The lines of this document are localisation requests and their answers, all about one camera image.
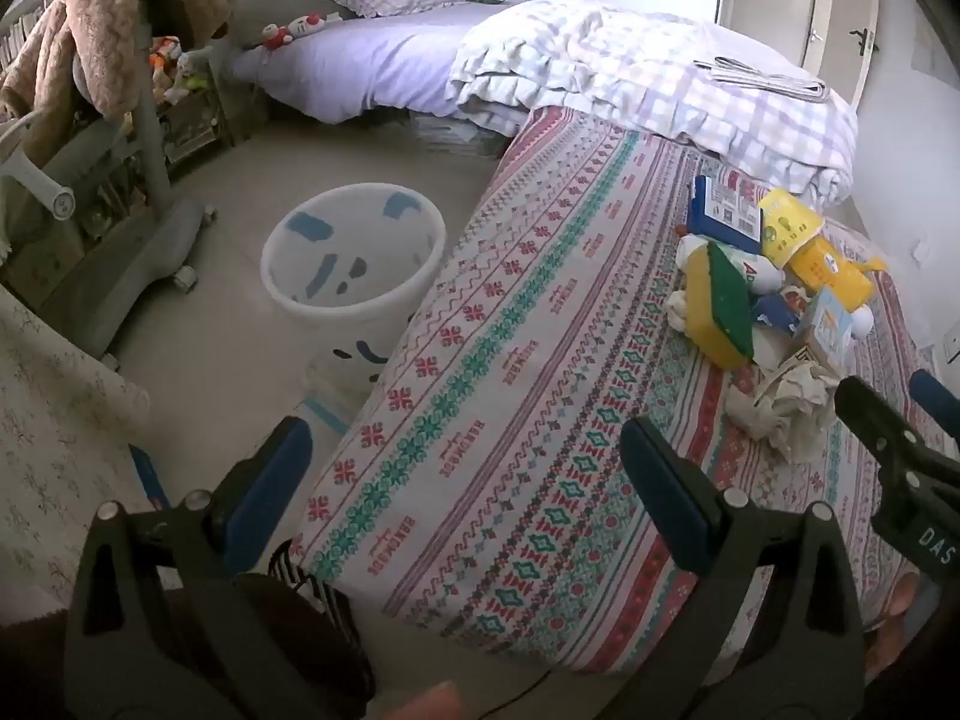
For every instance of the paper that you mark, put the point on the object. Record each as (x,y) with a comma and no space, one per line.
(787,401)

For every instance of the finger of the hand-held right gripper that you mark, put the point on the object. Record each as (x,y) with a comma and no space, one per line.
(874,424)
(934,395)

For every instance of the white wall socket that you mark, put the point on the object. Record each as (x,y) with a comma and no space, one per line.
(951,346)

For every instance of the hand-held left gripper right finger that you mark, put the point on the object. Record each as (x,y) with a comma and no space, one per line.
(661,481)

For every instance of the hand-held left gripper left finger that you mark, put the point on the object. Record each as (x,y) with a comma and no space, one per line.
(276,474)

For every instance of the blue and white wrapper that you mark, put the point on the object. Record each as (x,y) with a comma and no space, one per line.
(776,313)

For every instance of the patterned striped blanket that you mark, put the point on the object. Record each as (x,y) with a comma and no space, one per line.
(525,390)

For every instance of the person's right hand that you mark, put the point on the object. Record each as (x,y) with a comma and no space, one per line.
(896,604)

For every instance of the folded grey striped cloth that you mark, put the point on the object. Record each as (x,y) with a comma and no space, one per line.
(765,79)

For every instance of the purple bed sheet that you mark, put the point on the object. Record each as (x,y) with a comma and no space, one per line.
(375,60)

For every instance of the bookshelf with books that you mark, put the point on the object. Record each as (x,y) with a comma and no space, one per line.
(22,15)

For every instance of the grey desk chair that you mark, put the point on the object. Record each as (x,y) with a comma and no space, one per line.
(142,240)

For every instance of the white floral cloth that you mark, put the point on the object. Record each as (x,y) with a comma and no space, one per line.
(52,427)

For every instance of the yellow and green sponge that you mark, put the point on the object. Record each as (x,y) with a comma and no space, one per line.
(720,315)

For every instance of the white door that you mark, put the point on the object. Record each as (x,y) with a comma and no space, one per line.
(832,7)

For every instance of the dark blue labelled box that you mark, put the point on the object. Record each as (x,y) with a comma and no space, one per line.
(720,214)

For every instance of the yellow packet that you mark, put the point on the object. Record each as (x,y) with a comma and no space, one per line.
(787,225)
(832,277)

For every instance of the white bin with blue print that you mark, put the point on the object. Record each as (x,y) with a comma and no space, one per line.
(352,315)

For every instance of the small blue and tan carton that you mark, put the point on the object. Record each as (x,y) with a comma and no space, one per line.
(825,326)

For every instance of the white cat plush toy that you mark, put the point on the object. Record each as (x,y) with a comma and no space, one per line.
(306,25)

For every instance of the red plush toy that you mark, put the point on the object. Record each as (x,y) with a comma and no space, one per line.
(275,36)

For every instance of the purple plaid quilt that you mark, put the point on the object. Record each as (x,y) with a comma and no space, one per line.
(637,67)

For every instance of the white tissue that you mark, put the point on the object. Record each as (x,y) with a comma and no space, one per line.
(679,309)

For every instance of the blue flat box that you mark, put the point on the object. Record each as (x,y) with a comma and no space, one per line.
(150,476)

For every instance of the shelf with plush toys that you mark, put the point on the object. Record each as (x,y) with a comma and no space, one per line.
(184,97)

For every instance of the white plastic bottle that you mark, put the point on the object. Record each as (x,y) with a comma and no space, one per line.
(761,274)

